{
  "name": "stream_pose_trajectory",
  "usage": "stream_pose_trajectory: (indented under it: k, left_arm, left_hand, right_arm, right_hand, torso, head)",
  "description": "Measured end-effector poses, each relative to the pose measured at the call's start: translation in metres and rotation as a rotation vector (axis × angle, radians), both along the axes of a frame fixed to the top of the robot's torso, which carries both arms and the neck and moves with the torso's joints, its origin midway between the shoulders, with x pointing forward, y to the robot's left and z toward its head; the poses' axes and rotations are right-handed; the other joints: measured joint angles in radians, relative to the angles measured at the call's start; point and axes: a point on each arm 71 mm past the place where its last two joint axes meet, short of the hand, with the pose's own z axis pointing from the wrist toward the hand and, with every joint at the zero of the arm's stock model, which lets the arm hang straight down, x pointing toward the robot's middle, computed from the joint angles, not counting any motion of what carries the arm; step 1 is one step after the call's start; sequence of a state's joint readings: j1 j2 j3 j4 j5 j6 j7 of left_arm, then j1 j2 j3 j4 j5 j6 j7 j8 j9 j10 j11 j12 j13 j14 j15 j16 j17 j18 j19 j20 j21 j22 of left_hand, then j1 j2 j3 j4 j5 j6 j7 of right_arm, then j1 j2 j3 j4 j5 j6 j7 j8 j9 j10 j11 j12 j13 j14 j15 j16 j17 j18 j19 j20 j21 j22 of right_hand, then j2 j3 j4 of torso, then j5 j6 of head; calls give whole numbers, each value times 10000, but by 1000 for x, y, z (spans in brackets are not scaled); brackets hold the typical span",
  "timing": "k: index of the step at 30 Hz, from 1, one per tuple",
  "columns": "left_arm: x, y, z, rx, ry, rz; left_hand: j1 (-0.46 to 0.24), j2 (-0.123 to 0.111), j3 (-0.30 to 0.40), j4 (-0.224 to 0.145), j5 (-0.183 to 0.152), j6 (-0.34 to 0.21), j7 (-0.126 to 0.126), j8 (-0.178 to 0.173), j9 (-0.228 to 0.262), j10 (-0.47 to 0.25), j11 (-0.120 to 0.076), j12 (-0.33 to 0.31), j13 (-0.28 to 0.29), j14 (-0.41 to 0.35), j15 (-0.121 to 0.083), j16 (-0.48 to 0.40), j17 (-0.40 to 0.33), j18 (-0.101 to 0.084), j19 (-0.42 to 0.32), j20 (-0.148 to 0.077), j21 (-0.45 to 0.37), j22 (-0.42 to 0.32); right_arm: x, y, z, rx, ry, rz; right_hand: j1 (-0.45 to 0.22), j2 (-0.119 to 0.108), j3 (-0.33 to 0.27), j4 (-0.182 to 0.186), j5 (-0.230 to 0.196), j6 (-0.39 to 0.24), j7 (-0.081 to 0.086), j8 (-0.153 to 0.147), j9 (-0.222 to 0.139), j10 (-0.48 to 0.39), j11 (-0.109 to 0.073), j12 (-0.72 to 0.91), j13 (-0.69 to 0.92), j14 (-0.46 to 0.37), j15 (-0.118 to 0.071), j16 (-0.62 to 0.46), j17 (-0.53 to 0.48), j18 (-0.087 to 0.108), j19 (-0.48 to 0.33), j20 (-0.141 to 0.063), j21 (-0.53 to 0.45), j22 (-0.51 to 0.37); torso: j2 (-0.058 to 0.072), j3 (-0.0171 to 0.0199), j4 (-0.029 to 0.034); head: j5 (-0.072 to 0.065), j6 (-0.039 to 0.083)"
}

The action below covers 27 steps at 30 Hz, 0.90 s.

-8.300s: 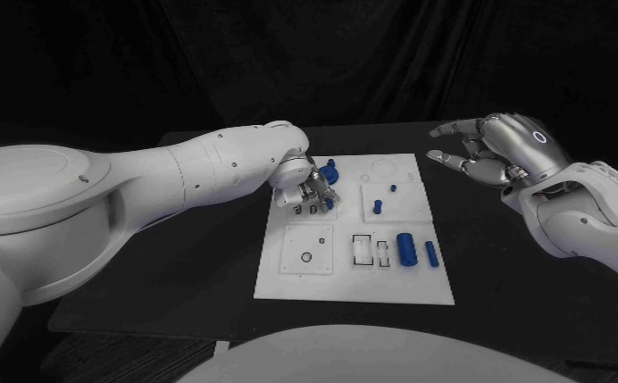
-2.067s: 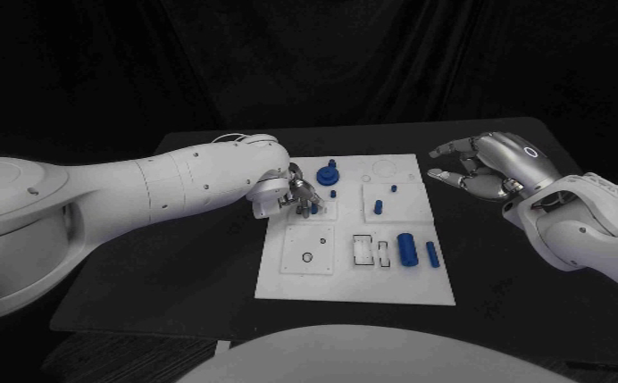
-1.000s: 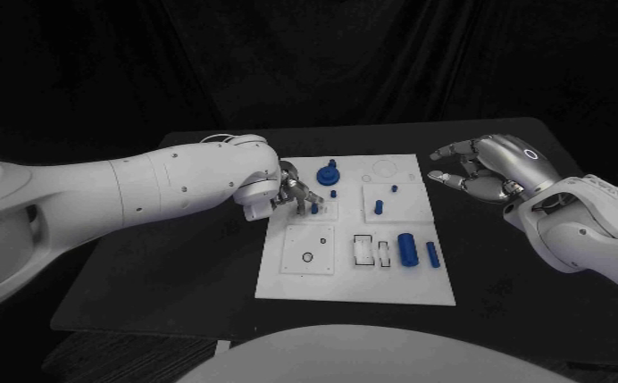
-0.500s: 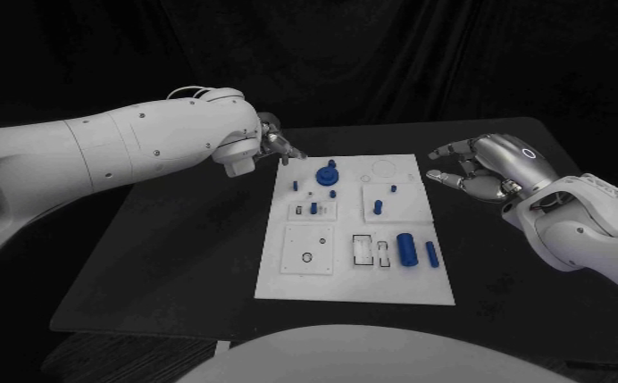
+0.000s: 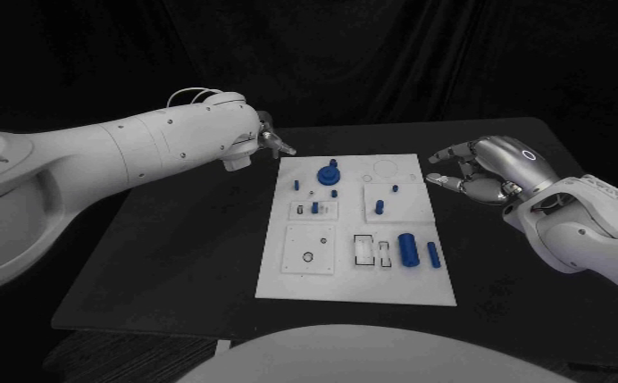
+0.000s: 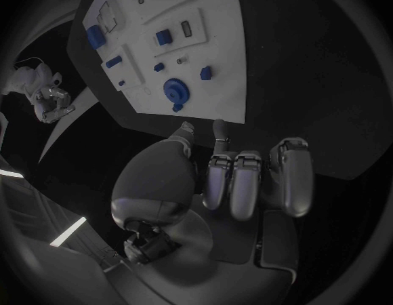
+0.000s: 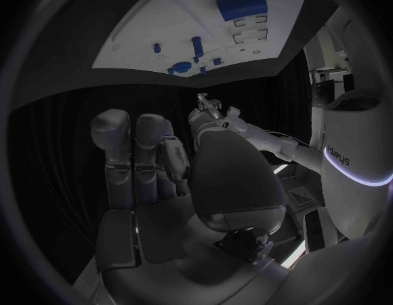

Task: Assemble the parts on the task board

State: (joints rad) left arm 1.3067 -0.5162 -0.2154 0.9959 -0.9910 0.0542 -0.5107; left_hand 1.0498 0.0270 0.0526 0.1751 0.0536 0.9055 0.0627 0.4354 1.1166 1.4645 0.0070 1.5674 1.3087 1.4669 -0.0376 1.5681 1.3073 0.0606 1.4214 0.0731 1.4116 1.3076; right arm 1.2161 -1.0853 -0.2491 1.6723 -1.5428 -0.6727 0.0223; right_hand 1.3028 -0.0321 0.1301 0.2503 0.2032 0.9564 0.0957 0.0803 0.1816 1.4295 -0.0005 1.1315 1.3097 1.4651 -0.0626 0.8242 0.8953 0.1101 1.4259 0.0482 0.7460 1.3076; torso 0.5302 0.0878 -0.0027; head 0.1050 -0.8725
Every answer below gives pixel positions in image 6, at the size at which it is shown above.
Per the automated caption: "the blue cylinder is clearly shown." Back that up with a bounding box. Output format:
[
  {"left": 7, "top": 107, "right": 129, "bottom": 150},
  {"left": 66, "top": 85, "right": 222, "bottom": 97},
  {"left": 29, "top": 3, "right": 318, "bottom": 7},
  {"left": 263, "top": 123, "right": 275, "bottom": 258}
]
[{"left": 105, "top": 55, "right": 123, "bottom": 69}]

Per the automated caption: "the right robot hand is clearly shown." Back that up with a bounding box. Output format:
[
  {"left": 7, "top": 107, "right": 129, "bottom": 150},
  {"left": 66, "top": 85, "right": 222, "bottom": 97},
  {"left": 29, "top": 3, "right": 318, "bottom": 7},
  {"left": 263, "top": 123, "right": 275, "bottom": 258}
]
[{"left": 35, "top": 86, "right": 77, "bottom": 124}]

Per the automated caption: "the large blue block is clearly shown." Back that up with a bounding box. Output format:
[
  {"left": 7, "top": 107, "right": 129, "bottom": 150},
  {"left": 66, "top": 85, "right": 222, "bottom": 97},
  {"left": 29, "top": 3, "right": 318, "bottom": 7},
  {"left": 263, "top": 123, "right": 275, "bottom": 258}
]
[{"left": 85, "top": 24, "right": 107, "bottom": 50}]

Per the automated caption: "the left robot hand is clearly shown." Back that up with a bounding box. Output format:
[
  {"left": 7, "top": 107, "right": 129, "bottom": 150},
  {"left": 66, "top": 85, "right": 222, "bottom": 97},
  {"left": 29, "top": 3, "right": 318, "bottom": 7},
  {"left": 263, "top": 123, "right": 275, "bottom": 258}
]
[{"left": 103, "top": 119, "right": 315, "bottom": 305}]

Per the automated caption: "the white cable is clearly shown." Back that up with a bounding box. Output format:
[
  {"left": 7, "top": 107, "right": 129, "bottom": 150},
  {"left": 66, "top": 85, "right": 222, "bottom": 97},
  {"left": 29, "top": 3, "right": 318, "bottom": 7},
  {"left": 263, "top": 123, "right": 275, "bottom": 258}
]
[{"left": 14, "top": 56, "right": 47, "bottom": 69}]

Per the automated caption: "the blue gear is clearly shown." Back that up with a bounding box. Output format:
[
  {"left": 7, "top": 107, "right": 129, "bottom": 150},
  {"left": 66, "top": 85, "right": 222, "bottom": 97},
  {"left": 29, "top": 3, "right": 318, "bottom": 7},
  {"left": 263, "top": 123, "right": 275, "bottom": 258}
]
[{"left": 163, "top": 77, "right": 191, "bottom": 106}]

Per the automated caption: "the white task board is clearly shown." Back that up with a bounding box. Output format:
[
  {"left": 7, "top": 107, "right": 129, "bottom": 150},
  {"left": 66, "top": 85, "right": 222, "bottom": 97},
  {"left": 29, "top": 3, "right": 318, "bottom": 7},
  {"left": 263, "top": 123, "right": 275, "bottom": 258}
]
[{"left": 81, "top": 0, "right": 247, "bottom": 125}]

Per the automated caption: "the blue square block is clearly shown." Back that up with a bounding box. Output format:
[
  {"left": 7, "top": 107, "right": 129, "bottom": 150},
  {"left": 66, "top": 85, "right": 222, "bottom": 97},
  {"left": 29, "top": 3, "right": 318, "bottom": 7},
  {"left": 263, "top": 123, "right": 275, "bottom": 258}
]
[{"left": 154, "top": 29, "right": 173, "bottom": 46}]

